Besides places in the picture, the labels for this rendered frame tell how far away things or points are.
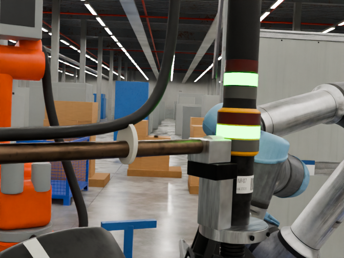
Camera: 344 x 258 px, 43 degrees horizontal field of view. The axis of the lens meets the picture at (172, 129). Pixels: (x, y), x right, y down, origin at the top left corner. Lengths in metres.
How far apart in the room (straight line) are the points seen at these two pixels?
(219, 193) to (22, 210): 3.91
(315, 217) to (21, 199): 3.44
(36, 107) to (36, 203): 7.08
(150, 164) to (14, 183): 5.86
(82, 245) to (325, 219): 0.70
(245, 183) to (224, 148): 0.05
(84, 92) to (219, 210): 10.56
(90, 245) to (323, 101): 0.65
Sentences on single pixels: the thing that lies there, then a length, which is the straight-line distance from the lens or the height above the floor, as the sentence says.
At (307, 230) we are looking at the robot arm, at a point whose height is 1.30.
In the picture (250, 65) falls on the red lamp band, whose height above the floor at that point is 1.62.
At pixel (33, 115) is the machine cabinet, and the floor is 1.21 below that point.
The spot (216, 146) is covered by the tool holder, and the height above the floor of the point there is 1.54.
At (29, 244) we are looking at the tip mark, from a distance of 0.50.
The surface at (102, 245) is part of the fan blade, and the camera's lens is 0.54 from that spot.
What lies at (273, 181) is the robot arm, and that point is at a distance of 0.67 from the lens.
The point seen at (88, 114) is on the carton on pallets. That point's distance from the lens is 8.34.
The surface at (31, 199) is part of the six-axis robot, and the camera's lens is 4.28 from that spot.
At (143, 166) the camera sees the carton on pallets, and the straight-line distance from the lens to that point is 9.71.
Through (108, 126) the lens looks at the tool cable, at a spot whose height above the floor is 1.56.
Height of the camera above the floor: 1.58
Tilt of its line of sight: 3 degrees down
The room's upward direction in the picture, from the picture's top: 2 degrees clockwise
